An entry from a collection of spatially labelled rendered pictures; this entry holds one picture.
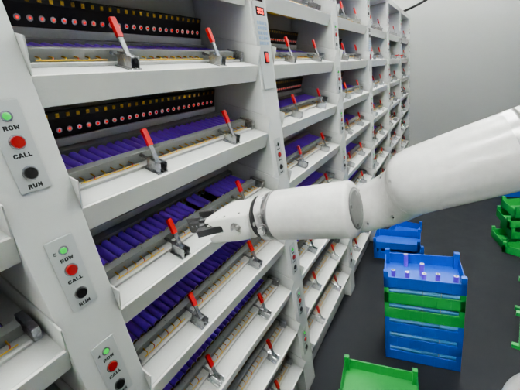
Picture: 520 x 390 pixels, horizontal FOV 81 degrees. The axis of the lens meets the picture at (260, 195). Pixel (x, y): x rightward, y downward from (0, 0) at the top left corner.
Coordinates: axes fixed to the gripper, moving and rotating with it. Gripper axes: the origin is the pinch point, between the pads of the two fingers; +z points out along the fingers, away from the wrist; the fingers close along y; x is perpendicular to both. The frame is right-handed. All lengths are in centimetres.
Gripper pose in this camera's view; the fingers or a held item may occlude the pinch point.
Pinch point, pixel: (202, 220)
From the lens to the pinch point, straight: 62.8
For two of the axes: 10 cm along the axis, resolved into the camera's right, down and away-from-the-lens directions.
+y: 5.1, -3.5, 7.8
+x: -2.9, -9.3, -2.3
